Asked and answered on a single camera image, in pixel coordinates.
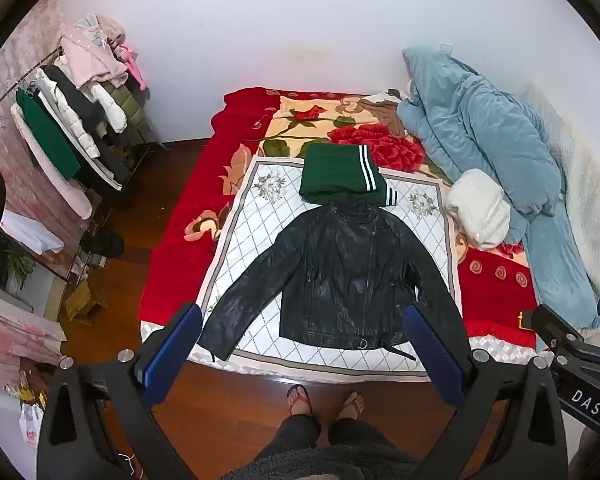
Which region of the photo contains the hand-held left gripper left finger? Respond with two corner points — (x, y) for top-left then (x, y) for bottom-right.
(37, 302), (203, 480)

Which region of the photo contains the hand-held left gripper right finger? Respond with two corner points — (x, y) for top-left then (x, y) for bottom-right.
(405, 304), (568, 480)

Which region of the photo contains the black leather jacket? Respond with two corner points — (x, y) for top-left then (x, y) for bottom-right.
(197, 200), (473, 362)

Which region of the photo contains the metal clothes rack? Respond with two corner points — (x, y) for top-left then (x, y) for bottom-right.
(0, 45), (170, 281)

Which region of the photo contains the pink clothes hanger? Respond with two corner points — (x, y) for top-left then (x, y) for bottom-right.
(115, 44), (148, 92)

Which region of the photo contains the person's right foot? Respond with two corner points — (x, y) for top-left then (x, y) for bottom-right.
(337, 389), (366, 421)

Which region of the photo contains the person's foot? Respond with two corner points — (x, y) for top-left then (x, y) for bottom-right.
(286, 384), (313, 418)
(337, 389), (366, 421)

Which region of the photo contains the small wooden stool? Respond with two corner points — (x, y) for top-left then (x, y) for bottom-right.
(64, 280), (108, 326)

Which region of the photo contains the white textured bed sheet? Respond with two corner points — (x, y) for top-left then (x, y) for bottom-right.
(522, 82), (600, 301)

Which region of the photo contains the person's right leg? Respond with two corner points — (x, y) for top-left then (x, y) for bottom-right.
(328, 417), (396, 453)

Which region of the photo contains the person's leg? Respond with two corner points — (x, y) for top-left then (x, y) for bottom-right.
(328, 417), (396, 453)
(255, 414), (323, 461)

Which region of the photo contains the person's left foot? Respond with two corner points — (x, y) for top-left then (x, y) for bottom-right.
(286, 384), (313, 418)

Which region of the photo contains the white fluffy cloth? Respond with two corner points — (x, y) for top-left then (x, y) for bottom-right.
(442, 169), (512, 250)

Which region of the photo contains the person's left leg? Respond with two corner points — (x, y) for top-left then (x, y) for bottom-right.
(255, 414), (323, 461)

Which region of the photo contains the red floral blanket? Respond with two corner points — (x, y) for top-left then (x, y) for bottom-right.
(139, 87), (538, 351)

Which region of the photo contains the white plastic bag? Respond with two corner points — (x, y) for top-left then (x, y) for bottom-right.
(19, 402), (46, 448)

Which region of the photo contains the pink patterned cloth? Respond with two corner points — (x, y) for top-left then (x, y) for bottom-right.
(0, 290), (66, 391)

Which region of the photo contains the white grid-pattern quilted mat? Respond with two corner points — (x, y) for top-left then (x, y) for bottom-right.
(187, 157), (473, 386)

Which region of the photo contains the green potted plant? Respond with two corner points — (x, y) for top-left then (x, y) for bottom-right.
(2, 245), (36, 291)

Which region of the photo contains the pale pink long coat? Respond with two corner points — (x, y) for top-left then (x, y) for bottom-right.
(10, 105), (93, 221)

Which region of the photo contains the folded green striped sweater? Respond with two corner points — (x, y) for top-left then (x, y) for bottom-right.
(299, 144), (398, 208)

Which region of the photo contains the light blue duvet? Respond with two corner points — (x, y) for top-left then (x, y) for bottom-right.
(396, 47), (600, 331)

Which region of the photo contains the brown garment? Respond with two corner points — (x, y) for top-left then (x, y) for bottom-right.
(357, 89), (408, 138)

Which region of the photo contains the olive puffer jacket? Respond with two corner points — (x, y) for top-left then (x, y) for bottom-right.
(102, 82), (147, 133)

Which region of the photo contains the hanging green garment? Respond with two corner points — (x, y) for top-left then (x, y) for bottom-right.
(14, 87), (81, 181)

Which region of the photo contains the white puffer jacket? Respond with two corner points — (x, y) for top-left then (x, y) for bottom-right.
(32, 67), (101, 158)

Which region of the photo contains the pink fluffy coat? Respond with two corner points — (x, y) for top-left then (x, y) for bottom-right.
(60, 15), (131, 88)

